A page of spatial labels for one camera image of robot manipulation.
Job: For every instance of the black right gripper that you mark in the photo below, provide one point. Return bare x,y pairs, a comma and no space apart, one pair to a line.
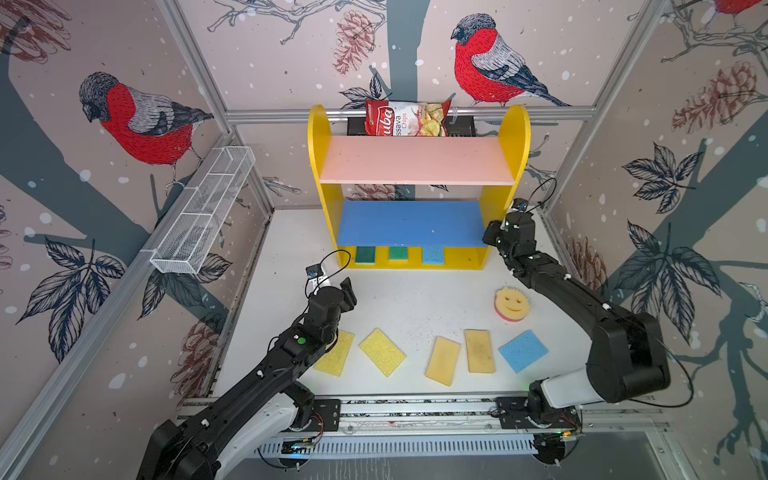
492,228

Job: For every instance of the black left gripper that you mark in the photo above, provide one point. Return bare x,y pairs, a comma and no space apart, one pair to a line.
348,297

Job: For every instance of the dark green sponge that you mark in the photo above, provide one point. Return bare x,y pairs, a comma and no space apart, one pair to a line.
365,255

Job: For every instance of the light green sponge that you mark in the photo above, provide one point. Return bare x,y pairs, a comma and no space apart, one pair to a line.
398,254

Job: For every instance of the blue sponge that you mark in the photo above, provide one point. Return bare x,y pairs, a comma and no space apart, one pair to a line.
523,351
433,255

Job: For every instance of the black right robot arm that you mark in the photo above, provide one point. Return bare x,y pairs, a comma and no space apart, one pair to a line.
627,357

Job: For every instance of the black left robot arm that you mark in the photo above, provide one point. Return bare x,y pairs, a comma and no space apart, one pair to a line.
268,400

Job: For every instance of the yellow shelf unit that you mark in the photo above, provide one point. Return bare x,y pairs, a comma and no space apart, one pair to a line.
493,164

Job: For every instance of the round smiley face sponge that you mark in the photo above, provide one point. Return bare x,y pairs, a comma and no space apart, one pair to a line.
511,304

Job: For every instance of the tan sponge upright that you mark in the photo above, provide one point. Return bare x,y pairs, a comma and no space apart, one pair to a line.
480,357

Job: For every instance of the orange yellow sponge tilted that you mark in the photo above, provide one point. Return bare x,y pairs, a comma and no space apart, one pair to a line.
442,364

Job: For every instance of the red cassava chips bag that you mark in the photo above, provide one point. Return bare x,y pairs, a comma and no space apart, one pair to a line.
406,119

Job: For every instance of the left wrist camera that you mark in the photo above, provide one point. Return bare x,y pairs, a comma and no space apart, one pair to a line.
315,272

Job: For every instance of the black wire basket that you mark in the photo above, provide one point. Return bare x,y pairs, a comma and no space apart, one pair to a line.
461,126

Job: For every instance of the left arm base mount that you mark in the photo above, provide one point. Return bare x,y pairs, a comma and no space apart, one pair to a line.
301,411

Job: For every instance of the aluminium rail frame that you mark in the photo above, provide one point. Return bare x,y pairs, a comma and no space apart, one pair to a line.
449,414

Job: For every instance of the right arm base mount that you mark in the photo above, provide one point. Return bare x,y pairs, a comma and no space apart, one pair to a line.
518,412

